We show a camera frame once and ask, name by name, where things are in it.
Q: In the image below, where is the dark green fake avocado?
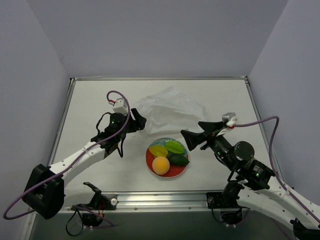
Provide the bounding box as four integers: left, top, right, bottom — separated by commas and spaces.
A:
168, 153, 190, 167

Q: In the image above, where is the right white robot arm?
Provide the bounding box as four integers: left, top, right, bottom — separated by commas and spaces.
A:
181, 120, 320, 240

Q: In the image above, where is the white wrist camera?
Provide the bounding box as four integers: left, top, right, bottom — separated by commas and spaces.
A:
222, 112, 238, 129
108, 97, 128, 115

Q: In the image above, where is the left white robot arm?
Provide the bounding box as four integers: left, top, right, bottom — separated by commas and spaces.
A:
22, 108, 147, 219

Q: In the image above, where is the red and teal plate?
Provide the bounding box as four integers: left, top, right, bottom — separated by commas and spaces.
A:
145, 137, 190, 179

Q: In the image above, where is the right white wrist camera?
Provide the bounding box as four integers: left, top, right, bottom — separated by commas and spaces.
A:
222, 112, 238, 129

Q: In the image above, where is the white translucent plastic bag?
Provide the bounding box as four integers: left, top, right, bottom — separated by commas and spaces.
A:
134, 86, 209, 135

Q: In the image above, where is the aluminium front rail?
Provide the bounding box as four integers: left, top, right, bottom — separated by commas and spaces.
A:
26, 188, 299, 215

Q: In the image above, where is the yellow fake starfruit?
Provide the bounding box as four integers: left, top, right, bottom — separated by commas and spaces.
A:
148, 145, 169, 158

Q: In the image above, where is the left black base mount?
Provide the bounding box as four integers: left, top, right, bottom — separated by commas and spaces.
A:
63, 182, 118, 237

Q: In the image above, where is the orange fake fruit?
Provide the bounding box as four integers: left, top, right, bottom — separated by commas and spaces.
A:
152, 156, 170, 176

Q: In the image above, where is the yellow-green fake fruit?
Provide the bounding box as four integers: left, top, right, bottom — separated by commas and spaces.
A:
164, 140, 185, 154

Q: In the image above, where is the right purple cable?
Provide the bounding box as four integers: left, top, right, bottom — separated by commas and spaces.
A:
226, 116, 320, 225

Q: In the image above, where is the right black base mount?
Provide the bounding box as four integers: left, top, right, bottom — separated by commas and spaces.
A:
206, 191, 251, 228

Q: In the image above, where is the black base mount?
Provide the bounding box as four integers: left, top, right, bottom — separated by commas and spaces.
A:
206, 191, 251, 228
63, 182, 118, 237

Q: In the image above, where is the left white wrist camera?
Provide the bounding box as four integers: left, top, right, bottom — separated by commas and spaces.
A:
108, 97, 128, 115

